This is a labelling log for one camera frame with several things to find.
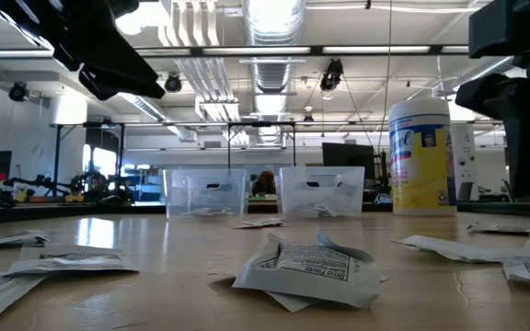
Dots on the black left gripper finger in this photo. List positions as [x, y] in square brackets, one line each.
[122, 64]
[101, 87]

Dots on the white bandage wrapper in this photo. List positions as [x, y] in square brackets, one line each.
[417, 240]
[513, 255]
[260, 223]

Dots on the grey office chair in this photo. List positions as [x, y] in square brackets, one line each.
[465, 190]

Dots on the black background robot arms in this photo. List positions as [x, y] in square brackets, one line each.
[99, 188]

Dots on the yellow disinfectant wipes canister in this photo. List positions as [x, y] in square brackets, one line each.
[423, 170]

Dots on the clear plastic bin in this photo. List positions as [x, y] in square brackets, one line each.
[205, 193]
[322, 174]

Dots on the person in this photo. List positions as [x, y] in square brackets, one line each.
[265, 181]

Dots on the black monitor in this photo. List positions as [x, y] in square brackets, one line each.
[348, 158]

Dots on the black ceiling-hung camera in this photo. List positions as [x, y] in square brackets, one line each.
[173, 83]
[331, 73]
[19, 91]

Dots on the black background workstation frame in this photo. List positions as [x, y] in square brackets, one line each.
[57, 156]

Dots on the silver ceiling duct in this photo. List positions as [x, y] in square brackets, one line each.
[272, 27]

